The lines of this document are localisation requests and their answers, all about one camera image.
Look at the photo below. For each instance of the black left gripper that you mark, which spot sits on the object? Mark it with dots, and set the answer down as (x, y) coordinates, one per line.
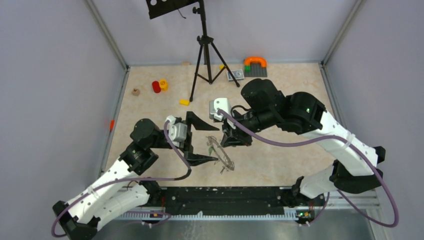
(193, 159)

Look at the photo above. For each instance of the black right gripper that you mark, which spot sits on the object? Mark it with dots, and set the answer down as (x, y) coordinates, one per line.
(233, 136)

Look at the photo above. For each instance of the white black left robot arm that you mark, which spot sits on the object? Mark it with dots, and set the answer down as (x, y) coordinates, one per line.
(122, 187)

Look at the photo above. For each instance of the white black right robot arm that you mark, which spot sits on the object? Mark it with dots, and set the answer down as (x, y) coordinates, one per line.
(354, 169)

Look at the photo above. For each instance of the yellow lego brick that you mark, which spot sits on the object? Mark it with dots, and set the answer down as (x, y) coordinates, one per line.
(184, 102)

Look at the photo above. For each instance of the yellow plastic cylinder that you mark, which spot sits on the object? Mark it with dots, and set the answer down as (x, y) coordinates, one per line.
(163, 83)

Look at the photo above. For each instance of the blue playing card box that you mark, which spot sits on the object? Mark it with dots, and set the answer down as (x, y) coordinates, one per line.
(237, 74)

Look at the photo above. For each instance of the red plastic cylinder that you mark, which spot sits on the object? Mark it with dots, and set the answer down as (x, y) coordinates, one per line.
(156, 87)

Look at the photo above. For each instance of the green lego brick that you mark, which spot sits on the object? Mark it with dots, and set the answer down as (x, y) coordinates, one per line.
(247, 68)

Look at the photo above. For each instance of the grey lego baseplate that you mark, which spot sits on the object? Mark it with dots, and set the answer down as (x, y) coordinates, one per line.
(256, 71)

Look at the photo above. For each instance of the small wooden block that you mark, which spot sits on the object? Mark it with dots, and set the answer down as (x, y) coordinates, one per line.
(135, 92)

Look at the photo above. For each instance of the orange plastic arch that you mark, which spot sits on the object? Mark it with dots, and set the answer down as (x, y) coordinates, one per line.
(255, 60)

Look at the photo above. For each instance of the black tripod stand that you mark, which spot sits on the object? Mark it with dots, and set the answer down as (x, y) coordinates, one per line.
(205, 41)

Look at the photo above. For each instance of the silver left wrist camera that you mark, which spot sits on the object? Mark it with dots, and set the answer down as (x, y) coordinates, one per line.
(177, 130)

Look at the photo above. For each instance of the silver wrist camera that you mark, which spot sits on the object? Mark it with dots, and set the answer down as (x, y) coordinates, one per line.
(221, 103)
(177, 130)

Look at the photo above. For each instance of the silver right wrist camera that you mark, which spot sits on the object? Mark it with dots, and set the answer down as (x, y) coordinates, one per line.
(221, 103)

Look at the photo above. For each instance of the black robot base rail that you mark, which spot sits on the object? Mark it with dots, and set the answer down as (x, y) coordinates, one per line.
(233, 201)

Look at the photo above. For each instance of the black perforated mount plate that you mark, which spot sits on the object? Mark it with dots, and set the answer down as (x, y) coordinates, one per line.
(157, 8)

